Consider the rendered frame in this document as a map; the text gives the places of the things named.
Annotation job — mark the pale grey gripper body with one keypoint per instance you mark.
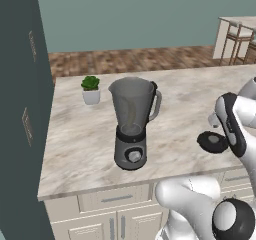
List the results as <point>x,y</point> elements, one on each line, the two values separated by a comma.
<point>213,120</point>

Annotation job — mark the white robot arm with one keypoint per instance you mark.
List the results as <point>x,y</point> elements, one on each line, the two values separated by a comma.
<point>186,200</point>

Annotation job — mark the black round blender lid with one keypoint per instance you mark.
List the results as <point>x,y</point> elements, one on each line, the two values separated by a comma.
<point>208,143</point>

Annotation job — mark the grey blender with clear jar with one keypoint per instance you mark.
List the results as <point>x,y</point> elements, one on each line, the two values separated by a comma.
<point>130,147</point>

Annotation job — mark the cream drawer front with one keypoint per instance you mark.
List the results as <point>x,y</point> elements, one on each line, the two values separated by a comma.
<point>113,205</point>
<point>233,172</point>
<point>233,193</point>

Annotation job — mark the wooden bar stool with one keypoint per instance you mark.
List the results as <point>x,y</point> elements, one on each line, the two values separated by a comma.
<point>238,34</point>
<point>252,50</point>

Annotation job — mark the cream kitchen island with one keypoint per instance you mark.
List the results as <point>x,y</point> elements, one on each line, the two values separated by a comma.
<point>221,37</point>

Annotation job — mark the cream cupboard door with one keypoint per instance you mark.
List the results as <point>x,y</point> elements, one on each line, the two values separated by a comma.
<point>83,229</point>
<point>143,224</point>

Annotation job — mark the green plant in white pot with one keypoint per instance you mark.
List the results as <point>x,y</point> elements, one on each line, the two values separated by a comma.
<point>91,92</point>

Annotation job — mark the tall dark teal cabinet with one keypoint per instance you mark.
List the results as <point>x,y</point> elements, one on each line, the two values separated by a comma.
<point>20,117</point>

